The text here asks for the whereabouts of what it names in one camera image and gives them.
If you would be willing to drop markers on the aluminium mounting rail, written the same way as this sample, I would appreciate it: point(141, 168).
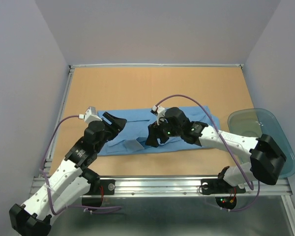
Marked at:
point(176, 206)

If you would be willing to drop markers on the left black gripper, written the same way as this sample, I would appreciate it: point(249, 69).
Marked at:
point(118, 123)

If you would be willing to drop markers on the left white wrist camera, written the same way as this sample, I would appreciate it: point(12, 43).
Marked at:
point(90, 115)

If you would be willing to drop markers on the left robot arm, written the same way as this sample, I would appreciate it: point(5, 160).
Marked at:
point(71, 180)

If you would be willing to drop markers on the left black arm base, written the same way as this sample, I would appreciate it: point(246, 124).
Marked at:
point(98, 191)

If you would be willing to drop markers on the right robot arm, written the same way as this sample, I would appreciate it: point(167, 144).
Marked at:
point(265, 157)

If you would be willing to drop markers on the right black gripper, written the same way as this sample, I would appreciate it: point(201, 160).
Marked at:
point(154, 132)

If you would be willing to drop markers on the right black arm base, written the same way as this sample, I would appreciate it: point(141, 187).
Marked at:
point(227, 195)

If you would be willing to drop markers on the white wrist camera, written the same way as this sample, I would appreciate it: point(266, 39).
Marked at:
point(158, 111)
point(90, 115)

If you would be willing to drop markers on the blue long sleeve shirt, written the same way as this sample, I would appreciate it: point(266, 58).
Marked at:
point(131, 140)

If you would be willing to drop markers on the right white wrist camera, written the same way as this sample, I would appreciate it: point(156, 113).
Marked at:
point(158, 111)

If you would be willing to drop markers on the translucent teal plastic bin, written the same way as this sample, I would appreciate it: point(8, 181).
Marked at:
point(255, 122)

